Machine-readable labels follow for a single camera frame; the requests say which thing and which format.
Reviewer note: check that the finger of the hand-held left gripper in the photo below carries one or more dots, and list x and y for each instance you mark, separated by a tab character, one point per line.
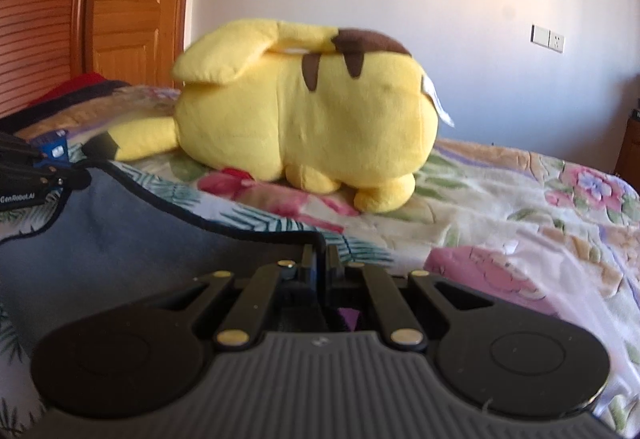
52	149
70	178

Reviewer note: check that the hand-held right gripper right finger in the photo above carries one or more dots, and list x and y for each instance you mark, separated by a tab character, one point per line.
332	269

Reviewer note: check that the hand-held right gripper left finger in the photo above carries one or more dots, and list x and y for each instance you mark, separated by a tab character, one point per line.
310	269

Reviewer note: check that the blue-grey towel with dark edge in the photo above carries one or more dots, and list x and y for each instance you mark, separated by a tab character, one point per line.
125	244

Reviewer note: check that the red and dark folded blanket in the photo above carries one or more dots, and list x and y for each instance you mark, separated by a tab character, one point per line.
55	106

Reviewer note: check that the red cloth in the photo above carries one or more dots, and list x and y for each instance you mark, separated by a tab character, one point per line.
82	81

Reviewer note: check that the louvered wooden wardrobe door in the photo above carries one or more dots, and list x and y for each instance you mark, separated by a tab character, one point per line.
35	9

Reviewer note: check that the yellow plush toy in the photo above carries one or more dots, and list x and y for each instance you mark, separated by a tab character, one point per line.
310	119

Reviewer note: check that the floral bed blanket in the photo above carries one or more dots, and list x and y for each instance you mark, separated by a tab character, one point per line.
500	219

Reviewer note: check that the wooden nightstand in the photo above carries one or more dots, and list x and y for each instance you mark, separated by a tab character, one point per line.
629	154

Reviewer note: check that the white wall switch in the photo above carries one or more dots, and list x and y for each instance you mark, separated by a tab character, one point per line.
540	34

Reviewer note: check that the white wall socket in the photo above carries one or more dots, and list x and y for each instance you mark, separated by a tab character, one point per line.
557	42

